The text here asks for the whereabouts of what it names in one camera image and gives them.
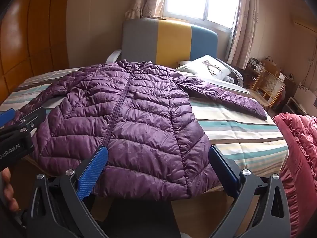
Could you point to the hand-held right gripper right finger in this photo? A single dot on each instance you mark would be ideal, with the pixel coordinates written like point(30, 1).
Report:
point(223, 172)

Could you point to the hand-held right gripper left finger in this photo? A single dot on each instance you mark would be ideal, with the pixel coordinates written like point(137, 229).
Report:
point(92, 169)

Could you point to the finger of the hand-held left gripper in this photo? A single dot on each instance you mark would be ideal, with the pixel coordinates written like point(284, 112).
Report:
point(7, 116)
point(32, 119)

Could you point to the purple puffer jacket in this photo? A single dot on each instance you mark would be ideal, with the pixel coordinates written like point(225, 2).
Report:
point(138, 119)

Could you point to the person's left hand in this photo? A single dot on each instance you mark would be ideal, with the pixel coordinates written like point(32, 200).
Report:
point(8, 193)

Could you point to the striped bed sheet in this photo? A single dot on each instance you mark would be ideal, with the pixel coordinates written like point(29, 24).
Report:
point(235, 133)

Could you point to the pink ruffled quilt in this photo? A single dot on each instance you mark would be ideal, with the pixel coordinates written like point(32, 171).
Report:
point(299, 153)

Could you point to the wooden wardrobe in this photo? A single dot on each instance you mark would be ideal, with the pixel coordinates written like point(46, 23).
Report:
point(32, 29)

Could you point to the white framed box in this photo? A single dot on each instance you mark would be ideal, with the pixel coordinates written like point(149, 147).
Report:
point(296, 105)

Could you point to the wicker bedside cabinet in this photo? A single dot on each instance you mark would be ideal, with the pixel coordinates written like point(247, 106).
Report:
point(270, 84)

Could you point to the grey padded bumper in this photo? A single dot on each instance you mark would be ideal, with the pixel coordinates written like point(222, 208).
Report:
point(235, 73)

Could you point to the white printed pillow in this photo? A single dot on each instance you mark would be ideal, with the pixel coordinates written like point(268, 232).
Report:
point(205, 68)

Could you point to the brown paper bag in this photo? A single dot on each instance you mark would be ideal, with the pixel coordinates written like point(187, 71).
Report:
point(271, 67)

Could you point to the grey yellow blue headboard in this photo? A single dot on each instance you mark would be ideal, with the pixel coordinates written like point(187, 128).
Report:
point(173, 42)

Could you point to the beige patterned curtain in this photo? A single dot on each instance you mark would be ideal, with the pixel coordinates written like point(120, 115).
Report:
point(244, 24)
point(146, 0)

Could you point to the window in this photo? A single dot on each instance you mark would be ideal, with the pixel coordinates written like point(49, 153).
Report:
point(193, 0)

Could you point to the wooden bed frame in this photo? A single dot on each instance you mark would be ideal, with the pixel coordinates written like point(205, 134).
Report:
point(203, 210)

